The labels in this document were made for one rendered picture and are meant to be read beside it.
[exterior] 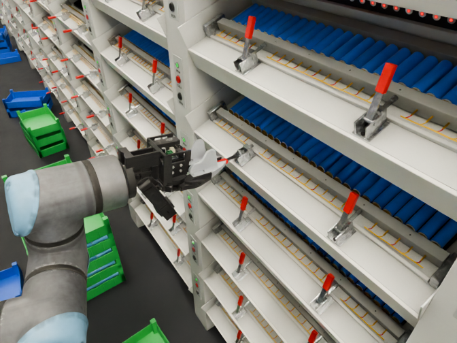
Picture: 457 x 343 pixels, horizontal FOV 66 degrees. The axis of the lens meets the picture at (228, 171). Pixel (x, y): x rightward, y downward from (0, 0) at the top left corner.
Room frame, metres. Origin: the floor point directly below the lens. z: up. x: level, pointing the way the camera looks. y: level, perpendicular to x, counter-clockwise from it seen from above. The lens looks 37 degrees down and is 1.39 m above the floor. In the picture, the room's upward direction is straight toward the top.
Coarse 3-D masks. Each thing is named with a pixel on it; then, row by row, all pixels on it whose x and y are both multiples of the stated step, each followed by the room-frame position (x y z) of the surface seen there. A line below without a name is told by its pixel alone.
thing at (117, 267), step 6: (114, 264) 0.98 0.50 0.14; (120, 264) 1.00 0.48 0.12; (102, 270) 0.95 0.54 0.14; (108, 270) 0.96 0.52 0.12; (114, 270) 0.98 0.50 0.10; (90, 276) 0.92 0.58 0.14; (96, 276) 0.93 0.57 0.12; (102, 276) 0.95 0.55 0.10; (108, 276) 0.96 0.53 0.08; (90, 282) 0.91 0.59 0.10; (96, 282) 0.93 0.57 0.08
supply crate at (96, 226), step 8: (88, 216) 1.09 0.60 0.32; (96, 216) 1.09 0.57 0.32; (104, 216) 1.01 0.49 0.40; (88, 224) 1.04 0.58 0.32; (96, 224) 1.04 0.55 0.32; (104, 224) 0.99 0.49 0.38; (88, 232) 0.95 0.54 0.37; (96, 232) 0.96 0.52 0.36; (104, 232) 0.98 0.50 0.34; (24, 240) 0.95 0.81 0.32; (88, 240) 0.94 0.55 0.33
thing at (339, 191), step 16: (224, 112) 0.75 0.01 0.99; (240, 128) 0.69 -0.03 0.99; (272, 144) 0.61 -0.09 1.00; (288, 160) 0.56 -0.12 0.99; (320, 176) 0.50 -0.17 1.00; (336, 192) 0.47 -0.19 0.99; (368, 208) 0.42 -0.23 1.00; (384, 224) 0.39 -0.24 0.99; (400, 224) 0.38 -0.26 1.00; (384, 240) 0.37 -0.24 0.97; (400, 240) 0.37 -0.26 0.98; (416, 240) 0.35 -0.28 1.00; (432, 256) 0.33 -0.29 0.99; (448, 256) 0.32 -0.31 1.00
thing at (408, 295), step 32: (224, 96) 0.81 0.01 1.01; (192, 128) 0.75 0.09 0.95; (256, 160) 0.61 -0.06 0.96; (288, 192) 0.51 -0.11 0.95; (320, 192) 0.49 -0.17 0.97; (320, 224) 0.43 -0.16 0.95; (352, 256) 0.36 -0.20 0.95; (384, 256) 0.35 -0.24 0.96; (416, 256) 0.34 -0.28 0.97; (384, 288) 0.31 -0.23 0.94; (416, 288) 0.30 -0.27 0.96; (416, 320) 0.26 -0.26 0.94
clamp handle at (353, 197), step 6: (354, 192) 0.41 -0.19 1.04; (348, 198) 0.41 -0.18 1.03; (354, 198) 0.40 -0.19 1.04; (348, 204) 0.40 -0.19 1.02; (354, 204) 0.40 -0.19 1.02; (348, 210) 0.40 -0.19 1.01; (342, 216) 0.40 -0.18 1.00; (348, 216) 0.40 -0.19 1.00; (342, 222) 0.40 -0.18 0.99; (342, 228) 0.39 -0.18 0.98
